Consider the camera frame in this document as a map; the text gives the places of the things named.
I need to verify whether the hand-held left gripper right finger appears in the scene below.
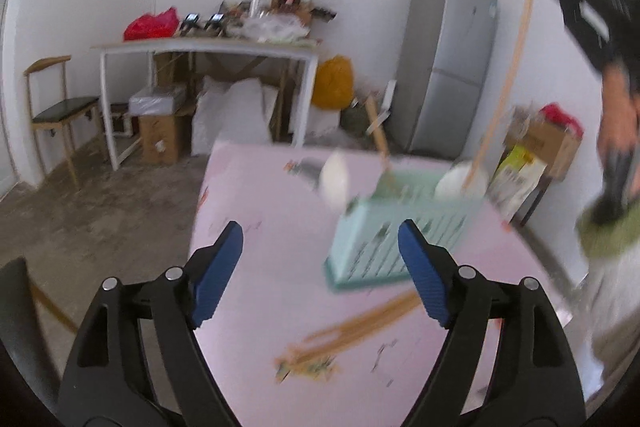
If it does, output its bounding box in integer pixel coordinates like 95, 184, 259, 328
398, 219, 587, 427

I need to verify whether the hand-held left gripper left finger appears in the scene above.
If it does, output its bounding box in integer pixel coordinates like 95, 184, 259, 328
56, 220, 245, 427

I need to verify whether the teal perforated plastic basket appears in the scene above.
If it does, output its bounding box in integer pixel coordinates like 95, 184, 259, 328
325, 169, 487, 295

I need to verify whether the wooden chopstick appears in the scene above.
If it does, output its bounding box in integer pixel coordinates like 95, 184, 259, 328
462, 0, 537, 196
304, 289, 424, 344
364, 98, 396, 173
274, 302, 424, 369

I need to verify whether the person's right forearm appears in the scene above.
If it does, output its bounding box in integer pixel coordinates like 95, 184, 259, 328
574, 202, 640, 378

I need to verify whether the person's right hand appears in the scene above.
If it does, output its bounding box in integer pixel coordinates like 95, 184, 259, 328
597, 61, 640, 158

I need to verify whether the red bag in box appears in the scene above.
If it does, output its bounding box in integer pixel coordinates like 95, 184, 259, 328
539, 103, 585, 139

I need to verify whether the large open cardboard box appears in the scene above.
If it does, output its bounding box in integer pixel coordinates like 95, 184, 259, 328
504, 114, 584, 182

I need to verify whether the yellow and white carton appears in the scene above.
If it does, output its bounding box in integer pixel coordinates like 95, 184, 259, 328
487, 144, 549, 224

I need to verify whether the silver refrigerator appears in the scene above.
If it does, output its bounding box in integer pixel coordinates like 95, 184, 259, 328
387, 0, 500, 160

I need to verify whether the small brown cardboard box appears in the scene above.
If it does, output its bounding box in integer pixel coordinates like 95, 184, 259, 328
139, 114, 182, 164

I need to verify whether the white woven sack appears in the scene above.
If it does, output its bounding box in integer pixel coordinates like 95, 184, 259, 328
191, 75, 274, 156

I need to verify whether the dark green bag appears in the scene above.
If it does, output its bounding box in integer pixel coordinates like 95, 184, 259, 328
339, 99, 374, 133

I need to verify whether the small toaster oven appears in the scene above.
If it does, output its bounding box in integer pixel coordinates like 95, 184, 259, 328
102, 102, 134, 138

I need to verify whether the plastic wrapped grey box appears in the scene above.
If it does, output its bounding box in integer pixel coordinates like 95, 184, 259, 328
128, 86, 187, 117

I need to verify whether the yellow bag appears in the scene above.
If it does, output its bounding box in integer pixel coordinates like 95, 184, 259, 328
312, 55, 355, 112

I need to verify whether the wooden chair with black seat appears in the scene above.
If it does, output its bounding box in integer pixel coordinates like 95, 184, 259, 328
23, 55, 104, 188

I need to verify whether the clear plastic bag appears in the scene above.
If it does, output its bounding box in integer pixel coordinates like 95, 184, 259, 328
242, 14, 306, 43

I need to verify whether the red plastic bag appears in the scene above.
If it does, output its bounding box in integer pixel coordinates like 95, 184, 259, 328
123, 7, 181, 42

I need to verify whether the pile of assorted clutter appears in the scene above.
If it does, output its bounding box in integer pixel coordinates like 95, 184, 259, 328
222, 0, 339, 42

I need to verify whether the white frame table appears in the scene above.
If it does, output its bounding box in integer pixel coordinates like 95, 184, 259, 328
89, 40, 321, 172

